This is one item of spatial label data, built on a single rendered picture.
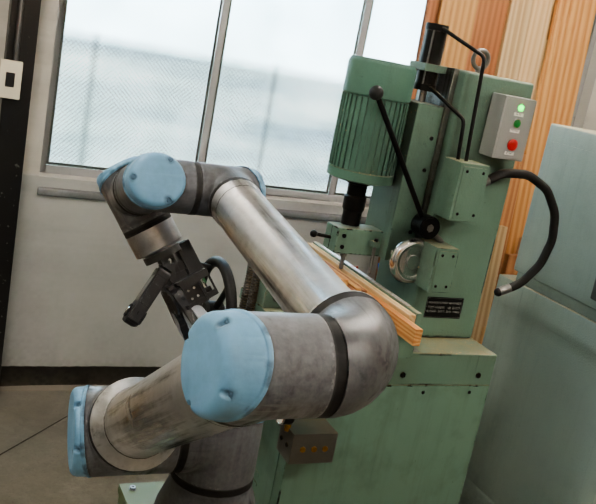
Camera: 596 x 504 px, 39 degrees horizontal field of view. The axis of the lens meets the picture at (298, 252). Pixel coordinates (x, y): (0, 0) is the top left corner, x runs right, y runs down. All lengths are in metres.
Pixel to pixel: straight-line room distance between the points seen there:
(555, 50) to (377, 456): 2.28
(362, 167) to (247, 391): 1.34
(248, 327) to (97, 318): 2.63
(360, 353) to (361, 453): 1.37
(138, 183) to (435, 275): 1.03
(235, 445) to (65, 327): 2.06
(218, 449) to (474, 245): 1.11
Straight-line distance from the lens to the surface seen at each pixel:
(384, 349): 0.95
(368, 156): 2.14
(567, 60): 4.07
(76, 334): 3.50
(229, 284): 2.06
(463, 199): 2.18
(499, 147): 2.23
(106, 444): 1.38
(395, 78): 2.13
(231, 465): 1.51
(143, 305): 1.51
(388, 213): 2.25
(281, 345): 0.88
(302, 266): 1.11
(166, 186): 1.37
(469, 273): 2.37
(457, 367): 2.31
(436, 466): 2.43
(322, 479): 2.27
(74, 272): 3.40
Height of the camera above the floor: 1.51
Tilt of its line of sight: 14 degrees down
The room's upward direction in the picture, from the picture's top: 11 degrees clockwise
